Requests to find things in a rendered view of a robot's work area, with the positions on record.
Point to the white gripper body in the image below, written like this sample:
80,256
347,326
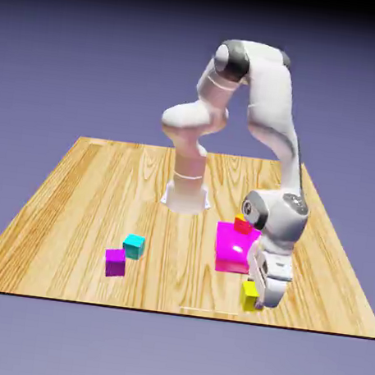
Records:
274,289

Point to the small yellow cube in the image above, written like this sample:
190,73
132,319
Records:
249,296

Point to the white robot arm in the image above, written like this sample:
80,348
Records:
271,95

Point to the small red cube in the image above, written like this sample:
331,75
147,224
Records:
242,225

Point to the small cyan cube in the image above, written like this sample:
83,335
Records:
133,246

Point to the small purple cube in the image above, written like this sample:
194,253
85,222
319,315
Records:
115,263

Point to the large magenta box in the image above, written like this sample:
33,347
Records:
233,246

